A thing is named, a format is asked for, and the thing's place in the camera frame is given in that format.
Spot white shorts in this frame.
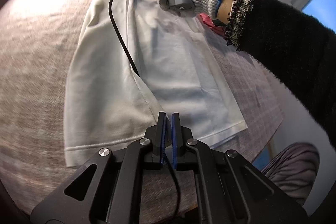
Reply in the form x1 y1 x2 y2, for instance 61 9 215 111
64 0 247 167

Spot black sleeved right forearm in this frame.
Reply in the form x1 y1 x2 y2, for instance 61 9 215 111
218 0 335 146

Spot red folded garment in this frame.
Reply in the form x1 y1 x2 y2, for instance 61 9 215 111
197 13 226 37

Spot grey striped trouser knee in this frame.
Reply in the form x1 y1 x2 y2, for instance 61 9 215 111
261 142 320 205

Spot beige plaid bed blanket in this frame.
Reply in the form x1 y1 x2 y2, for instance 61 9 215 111
1 0 283 214

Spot black cable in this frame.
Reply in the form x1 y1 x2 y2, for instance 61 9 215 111
108 0 141 76

